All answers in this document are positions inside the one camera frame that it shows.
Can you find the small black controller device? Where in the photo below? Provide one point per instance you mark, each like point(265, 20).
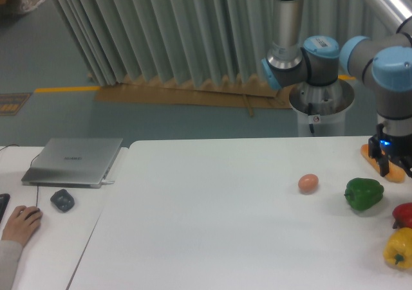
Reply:
point(63, 200)

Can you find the brown cardboard sheet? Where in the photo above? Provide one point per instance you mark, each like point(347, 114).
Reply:
point(252, 94)

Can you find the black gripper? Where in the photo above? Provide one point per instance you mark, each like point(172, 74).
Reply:
point(397, 149)

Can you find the black computer mouse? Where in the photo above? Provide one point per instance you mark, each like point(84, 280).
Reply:
point(32, 216)

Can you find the silver closed laptop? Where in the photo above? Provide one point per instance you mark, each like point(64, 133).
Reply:
point(73, 162)

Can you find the green bell pepper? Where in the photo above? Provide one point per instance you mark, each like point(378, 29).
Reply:
point(363, 193)

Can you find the red bell pepper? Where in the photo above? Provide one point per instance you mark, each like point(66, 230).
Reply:
point(402, 216)

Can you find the black keyboard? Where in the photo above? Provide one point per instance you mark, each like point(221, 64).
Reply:
point(4, 200)

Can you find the grey sleeved forearm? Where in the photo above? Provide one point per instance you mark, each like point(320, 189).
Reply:
point(10, 255)

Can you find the brown egg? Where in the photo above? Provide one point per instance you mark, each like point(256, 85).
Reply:
point(308, 183)

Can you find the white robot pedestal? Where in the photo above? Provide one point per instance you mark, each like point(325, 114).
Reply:
point(321, 111)

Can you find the orange bread loaf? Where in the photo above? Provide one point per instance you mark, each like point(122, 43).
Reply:
point(395, 175)

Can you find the yellow bell pepper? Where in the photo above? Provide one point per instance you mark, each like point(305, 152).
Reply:
point(397, 252)

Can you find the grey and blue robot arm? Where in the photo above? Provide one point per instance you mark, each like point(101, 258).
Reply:
point(382, 66)

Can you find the person's bare hand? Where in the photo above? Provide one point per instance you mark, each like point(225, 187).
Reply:
point(17, 228)

